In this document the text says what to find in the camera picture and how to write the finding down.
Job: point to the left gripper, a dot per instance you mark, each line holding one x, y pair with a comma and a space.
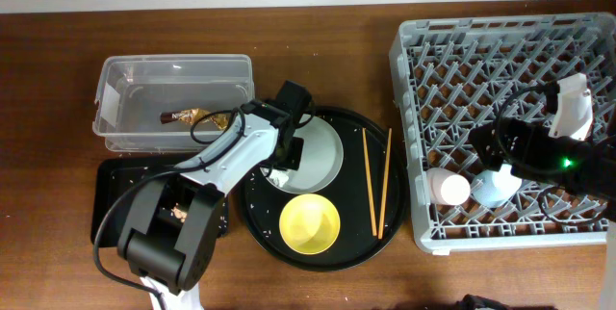
295, 156

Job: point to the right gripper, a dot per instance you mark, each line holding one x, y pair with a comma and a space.
522, 133

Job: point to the white tissue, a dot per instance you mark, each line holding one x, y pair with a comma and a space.
278, 178

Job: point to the grey plate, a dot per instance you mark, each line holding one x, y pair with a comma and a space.
321, 159

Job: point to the blue cup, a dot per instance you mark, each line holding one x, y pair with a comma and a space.
494, 188

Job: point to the yellow bowl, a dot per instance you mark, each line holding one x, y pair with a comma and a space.
309, 224

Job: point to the pink cup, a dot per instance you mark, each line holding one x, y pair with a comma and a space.
447, 187

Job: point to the gold snack wrapper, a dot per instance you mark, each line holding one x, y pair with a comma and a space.
219, 119

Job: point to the food scraps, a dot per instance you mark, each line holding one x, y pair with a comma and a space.
179, 214

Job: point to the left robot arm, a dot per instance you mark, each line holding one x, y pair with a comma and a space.
171, 228

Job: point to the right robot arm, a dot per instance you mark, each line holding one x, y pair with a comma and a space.
577, 167

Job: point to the grey dishwasher rack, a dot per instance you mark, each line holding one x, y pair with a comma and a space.
451, 75

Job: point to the round black tray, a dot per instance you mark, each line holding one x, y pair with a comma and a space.
261, 203

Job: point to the left wooden chopstick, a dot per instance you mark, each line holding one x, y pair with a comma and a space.
369, 182

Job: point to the wooden chopstick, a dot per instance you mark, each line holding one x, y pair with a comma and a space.
369, 182
385, 182

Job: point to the right wooden chopstick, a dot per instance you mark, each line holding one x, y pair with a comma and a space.
385, 182

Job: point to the clear plastic bin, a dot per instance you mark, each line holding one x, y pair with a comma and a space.
133, 92

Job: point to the black rectangular tray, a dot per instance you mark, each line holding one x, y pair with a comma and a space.
115, 176

